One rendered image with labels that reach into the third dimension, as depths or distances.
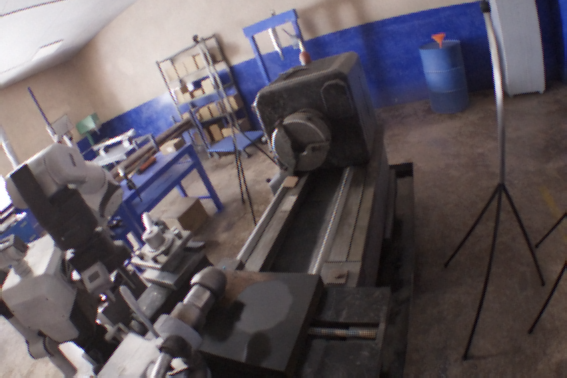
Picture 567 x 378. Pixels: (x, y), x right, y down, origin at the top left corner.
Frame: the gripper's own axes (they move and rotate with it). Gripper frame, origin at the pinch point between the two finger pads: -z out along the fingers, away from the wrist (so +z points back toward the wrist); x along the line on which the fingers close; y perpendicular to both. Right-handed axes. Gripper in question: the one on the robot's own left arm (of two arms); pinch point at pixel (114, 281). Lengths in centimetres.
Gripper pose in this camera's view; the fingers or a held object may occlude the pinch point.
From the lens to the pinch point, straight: 59.6
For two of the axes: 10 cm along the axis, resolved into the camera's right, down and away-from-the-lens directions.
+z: -3.4, -8.5, -4.0
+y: 5.8, 1.5, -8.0
